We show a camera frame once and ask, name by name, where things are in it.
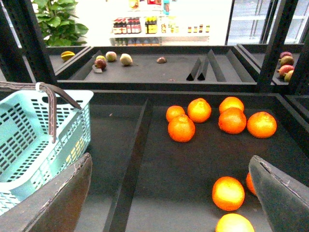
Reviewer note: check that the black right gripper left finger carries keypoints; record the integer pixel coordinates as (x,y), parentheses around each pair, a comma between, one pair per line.
(55,207)

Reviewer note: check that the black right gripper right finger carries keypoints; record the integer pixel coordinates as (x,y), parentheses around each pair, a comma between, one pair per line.
(284,200)

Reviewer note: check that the light blue plastic basket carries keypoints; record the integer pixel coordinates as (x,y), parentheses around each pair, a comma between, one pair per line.
(29,156)

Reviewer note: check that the orange mandarin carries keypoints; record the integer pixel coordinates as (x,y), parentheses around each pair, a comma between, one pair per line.
(232,121)
(262,125)
(199,110)
(228,193)
(174,111)
(181,129)
(234,223)

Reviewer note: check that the black display shelf tray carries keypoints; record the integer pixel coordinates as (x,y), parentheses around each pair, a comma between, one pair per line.
(143,181)

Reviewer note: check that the black triangular divider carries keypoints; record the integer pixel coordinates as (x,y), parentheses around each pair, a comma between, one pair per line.
(203,69)
(191,76)

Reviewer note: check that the green potted plant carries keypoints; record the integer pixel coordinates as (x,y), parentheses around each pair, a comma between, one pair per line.
(58,24)

